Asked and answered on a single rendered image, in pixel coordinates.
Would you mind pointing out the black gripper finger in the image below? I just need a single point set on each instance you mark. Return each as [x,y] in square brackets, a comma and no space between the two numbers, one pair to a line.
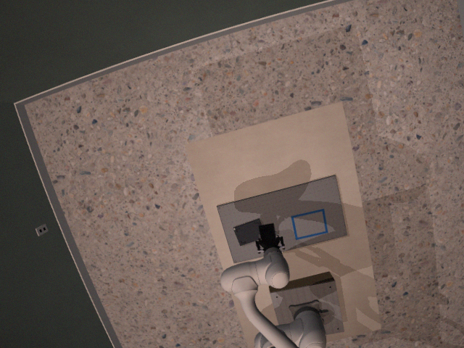
[277,241]
[262,244]

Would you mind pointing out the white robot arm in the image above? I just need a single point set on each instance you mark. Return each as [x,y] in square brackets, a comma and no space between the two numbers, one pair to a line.
[307,329]

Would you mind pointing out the black well plate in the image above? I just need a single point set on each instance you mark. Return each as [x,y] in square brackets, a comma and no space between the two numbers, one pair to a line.
[266,236]

